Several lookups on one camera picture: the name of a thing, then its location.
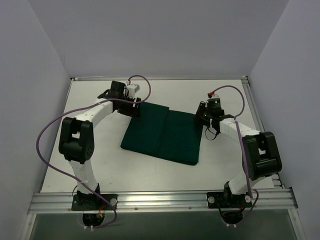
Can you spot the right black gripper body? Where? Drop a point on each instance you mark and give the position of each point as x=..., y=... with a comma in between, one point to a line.
x=200, y=116

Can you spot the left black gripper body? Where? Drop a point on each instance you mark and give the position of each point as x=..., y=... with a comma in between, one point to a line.
x=132, y=107

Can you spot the green surgical cloth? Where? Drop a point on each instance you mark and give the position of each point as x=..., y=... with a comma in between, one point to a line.
x=164, y=133

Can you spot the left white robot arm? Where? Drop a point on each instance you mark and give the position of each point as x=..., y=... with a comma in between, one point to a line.
x=76, y=142

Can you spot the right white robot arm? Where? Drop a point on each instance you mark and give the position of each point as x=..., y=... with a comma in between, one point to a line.
x=239, y=132

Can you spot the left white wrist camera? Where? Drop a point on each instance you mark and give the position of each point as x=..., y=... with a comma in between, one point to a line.
x=132, y=89

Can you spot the back aluminium rail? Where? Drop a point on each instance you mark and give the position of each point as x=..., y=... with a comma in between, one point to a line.
x=158, y=78

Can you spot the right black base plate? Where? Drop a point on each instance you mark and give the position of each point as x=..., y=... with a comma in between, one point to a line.
x=219, y=199

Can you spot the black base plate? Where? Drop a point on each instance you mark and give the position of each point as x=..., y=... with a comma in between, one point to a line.
x=90, y=202
x=219, y=199

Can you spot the aluminium frame rail right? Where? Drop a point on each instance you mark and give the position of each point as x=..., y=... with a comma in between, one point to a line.
x=262, y=112

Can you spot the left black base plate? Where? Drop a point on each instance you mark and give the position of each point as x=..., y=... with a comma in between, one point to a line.
x=90, y=202

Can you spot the front aluminium rail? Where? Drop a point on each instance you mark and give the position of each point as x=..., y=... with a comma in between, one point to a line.
x=160, y=201

